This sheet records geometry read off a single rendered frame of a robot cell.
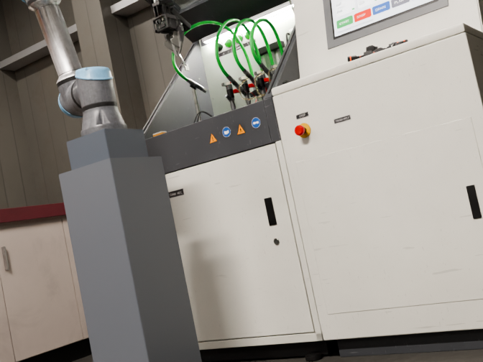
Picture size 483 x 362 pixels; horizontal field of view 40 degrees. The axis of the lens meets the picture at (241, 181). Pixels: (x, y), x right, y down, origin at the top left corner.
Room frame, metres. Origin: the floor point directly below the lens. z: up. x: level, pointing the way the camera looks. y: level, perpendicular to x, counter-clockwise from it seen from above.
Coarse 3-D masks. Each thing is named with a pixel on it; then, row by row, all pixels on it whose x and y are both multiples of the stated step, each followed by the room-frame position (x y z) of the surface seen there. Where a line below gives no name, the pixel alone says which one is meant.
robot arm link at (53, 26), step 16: (32, 0) 2.15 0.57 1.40; (48, 0) 2.16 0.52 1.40; (48, 16) 2.17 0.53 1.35; (48, 32) 2.18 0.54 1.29; (64, 32) 2.19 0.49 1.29; (48, 48) 2.20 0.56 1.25; (64, 48) 2.19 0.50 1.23; (64, 64) 2.19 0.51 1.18; (64, 80) 2.18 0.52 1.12; (64, 96) 2.20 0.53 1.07; (64, 112) 2.25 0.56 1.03; (80, 112) 2.21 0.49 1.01
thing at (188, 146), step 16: (240, 112) 2.40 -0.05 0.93; (256, 112) 2.36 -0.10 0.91; (192, 128) 2.54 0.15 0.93; (208, 128) 2.49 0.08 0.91; (160, 144) 2.64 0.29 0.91; (176, 144) 2.59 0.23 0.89; (192, 144) 2.55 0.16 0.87; (208, 144) 2.50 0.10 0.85; (224, 144) 2.46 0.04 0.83; (240, 144) 2.42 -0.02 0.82; (256, 144) 2.38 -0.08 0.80; (176, 160) 2.60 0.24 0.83; (192, 160) 2.55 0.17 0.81; (208, 160) 2.51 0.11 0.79
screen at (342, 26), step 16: (336, 0) 2.44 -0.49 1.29; (352, 0) 2.40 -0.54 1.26; (368, 0) 2.36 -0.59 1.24; (384, 0) 2.32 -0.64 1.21; (400, 0) 2.28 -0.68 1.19; (416, 0) 2.25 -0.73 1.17; (432, 0) 2.21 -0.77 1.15; (336, 16) 2.44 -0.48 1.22; (352, 16) 2.39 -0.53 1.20; (368, 16) 2.35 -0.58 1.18; (384, 16) 2.32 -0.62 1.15; (400, 16) 2.28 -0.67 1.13; (416, 16) 2.24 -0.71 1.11; (336, 32) 2.43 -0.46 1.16; (352, 32) 2.39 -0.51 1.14; (368, 32) 2.35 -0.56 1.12
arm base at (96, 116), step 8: (96, 104) 2.08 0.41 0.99; (104, 104) 2.08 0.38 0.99; (112, 104) 2.10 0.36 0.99; (88, 112) 2.08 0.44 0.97; (96, 112) 2.07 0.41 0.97; (104, 112) 2.08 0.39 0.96; (112, 112) 2.09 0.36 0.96; (88, 120) 2.07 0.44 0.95; (96, 120) 2.06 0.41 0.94; (104, 120) 2.07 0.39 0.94; (112, 120) 2.08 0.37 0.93; (120, 120) 2.10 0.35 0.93; (88, 128) 2.07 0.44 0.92; (96, 128) 2.06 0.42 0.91; (104, 128) 2.06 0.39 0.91; (112, 128) 2.07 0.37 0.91; (120, 128) 2.09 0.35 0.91
